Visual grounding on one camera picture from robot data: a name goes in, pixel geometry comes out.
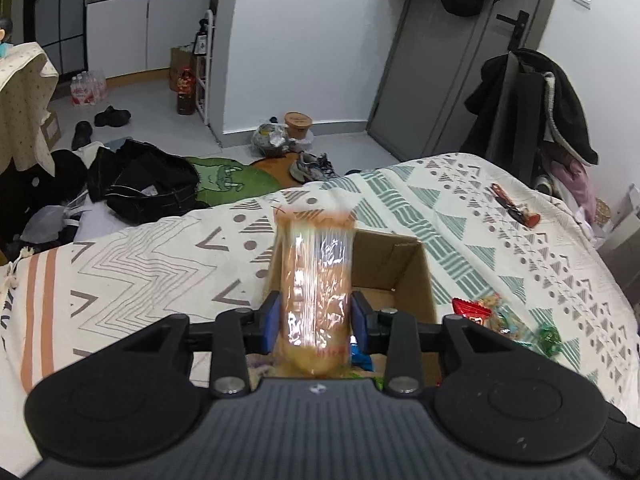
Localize patterned bed blanket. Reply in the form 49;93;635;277
1;154;639;474

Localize black spray bottle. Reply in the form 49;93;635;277
193;18;208;56

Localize water bottle pack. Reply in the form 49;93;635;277
70;70;108;106

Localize grey sneaker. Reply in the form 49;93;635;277
288;152;338;183

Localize brown lidded pot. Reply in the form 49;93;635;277
284;112;312;140

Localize pink clothing pile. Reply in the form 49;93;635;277
542;142;597;223

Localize green crocodile rug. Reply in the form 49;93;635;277
186;157;281;207

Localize plastic bag on floor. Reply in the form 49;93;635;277
250;117;294;158

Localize red snack packet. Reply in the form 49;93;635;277
451;298;492;327

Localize grey door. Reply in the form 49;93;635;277
367;0;554;160

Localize cartoon doll figure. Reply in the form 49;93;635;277
0;18;13;58

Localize black jacket on chair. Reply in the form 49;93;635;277
461;49;599;185

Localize black clothes on floor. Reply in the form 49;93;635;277
1;139;206;259

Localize white kitchen cabinet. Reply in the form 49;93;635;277
86;0;210;78

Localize orange biscuit snack pack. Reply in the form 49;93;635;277
270;210;356;377

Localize round cookie snack pack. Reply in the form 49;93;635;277
480;294;533;344

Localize blue snack packet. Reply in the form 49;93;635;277
349;335;374;372

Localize green candy wrapper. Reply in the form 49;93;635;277
536;323;562;359

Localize black shoe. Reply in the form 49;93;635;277
93;106;131;128
72;120;93;151

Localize brown cardboard box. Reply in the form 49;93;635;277
259;226;442;386

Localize dotted cloth covered table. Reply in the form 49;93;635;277
0;42;58;176

